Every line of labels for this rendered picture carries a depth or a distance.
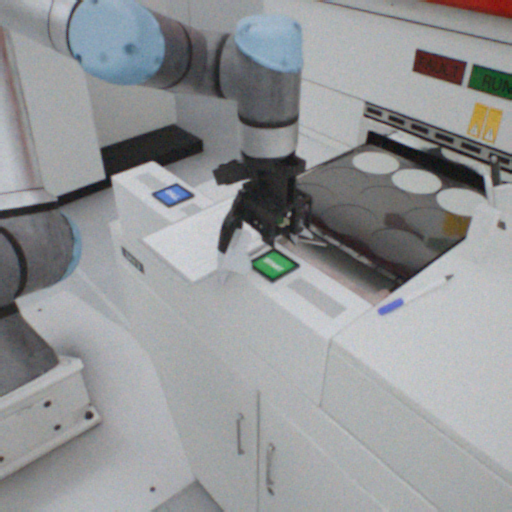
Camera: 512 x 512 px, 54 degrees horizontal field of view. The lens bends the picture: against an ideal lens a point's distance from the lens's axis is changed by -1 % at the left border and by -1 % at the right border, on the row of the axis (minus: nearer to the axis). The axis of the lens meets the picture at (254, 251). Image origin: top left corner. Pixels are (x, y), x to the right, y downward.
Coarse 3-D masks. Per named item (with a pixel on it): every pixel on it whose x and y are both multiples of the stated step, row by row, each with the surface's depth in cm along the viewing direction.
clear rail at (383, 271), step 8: (312, 232) 93; (320, 232) 92; (328, 240) 90; (336, 240) 90; (344, 248) 88; (352, 248) 88; (352, 256) 87; (360, 256) 86; (368, 264) 85; (376, 264) 85; (376, 272) 84; (384, 272) 83; (392, 272) 83; (392, 280) 82; (400, 280) 81
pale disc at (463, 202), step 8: (440, 192) 103; (448, 192) 103; (456, 192) 103; (464, 192) 103; (472, 192) 103; (440, 200) 101; (448, 200) 101; (456, 200) 101; (464, 200) 101; (472, 200) 101; (480, 200) 101; (448, 208) 99; (456, 208) 99; (464, 208) 99; (472, 208) 99
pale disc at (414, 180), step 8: (400, 176) 108; (408, 176) 108; (416, 176) 108; (424, 176) 108; (432, 176) 108; (400, 184) 106; (408, 184) 106; (416, 184) 106; (424, 184) 106; (432, 184) 106; (440, 184) 106; (416, 192) 103; (424, 192) 103
